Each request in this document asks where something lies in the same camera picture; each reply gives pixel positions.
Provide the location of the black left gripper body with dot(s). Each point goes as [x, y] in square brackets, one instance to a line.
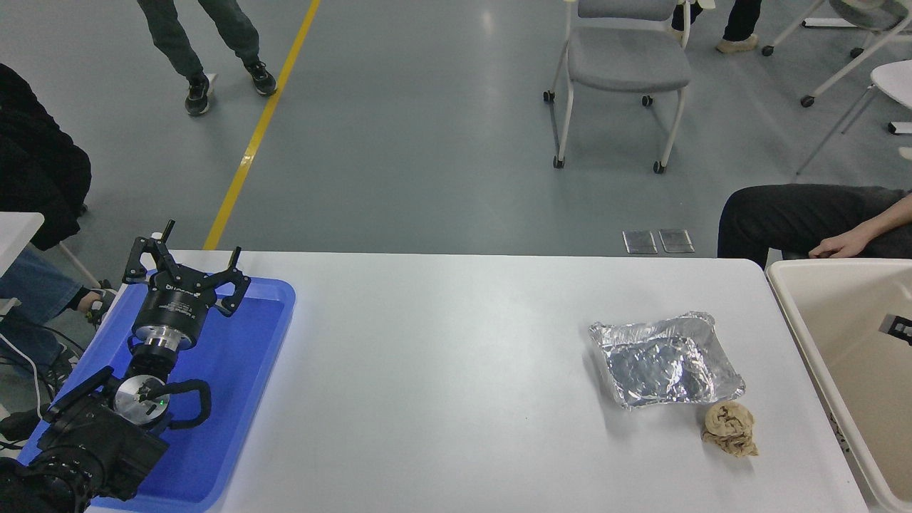
[171, 305]

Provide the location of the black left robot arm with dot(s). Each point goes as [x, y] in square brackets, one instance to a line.
[96, 434]

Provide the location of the person's hand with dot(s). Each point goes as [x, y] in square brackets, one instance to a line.
[842, 246]

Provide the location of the large pale bin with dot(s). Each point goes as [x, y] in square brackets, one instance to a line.
[841, 335]

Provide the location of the blue plastic tray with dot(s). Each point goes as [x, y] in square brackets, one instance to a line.
[235, 370]

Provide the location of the white side table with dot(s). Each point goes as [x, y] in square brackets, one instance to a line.
[18, 231]

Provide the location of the seated person beside bin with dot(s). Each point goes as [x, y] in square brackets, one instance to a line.
[798, 212]

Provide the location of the seated person with jeans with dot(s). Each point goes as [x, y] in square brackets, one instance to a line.
[35, 171]

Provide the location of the crumpled tan paper ball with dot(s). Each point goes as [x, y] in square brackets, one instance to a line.
[730, 427]

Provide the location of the standing person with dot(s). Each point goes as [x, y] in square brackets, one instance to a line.
[221, 35]

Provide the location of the crinkled foil tray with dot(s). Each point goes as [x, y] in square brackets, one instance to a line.
[662, 363]

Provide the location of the metal floor plate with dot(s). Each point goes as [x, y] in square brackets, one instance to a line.
[639, 241]
[676, 241]

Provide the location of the small white round table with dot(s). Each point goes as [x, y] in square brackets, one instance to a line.
[898, 80]

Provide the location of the white-framed wheeled chair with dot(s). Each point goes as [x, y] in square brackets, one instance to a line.
[866, 14]

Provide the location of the walking person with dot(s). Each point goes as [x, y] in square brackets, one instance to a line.
[741, 28]

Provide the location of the grey wheeled chair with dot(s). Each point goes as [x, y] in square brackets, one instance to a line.
[627, 60]

